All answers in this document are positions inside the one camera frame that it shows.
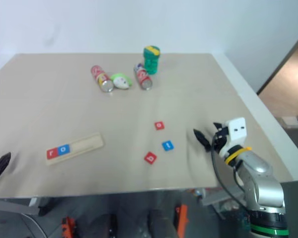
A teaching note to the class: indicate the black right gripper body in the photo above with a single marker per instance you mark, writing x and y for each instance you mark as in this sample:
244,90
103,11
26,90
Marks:
220,142

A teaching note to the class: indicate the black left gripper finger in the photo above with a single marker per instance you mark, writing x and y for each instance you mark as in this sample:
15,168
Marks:
3,162

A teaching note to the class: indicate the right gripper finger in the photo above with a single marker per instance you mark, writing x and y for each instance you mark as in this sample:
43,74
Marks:
219,128
202,139

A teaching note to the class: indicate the blue letter tile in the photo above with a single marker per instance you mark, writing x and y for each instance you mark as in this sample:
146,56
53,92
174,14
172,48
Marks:
168,145

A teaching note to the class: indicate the red letter tile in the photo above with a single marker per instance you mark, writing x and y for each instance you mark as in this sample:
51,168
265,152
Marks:
150,157
159,125

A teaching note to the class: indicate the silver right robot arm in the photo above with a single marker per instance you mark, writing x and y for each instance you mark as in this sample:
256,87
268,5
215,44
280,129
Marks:
260,183

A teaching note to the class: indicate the red letter r block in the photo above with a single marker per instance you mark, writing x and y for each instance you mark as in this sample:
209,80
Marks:
52,153

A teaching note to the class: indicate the light wooden letter tray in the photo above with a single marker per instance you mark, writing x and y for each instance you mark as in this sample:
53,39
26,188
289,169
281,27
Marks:
89,143

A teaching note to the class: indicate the orange upright bar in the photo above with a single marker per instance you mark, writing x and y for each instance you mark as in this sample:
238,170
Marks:
182,219

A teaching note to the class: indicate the red soda can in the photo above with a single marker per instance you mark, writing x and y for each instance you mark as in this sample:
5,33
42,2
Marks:
142,77
101,78

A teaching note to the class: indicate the orange black tool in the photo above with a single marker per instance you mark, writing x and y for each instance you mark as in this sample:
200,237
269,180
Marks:
69,226

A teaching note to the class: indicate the green stacked cups yellow band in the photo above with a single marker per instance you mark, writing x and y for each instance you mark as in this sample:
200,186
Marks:
151,60

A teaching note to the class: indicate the green and white plush toy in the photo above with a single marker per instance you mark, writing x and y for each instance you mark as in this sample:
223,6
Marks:
121,81

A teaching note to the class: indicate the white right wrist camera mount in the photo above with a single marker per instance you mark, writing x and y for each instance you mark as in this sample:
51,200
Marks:
236,130

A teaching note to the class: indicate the grey metal frame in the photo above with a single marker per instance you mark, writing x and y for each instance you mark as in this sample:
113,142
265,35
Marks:
12,207

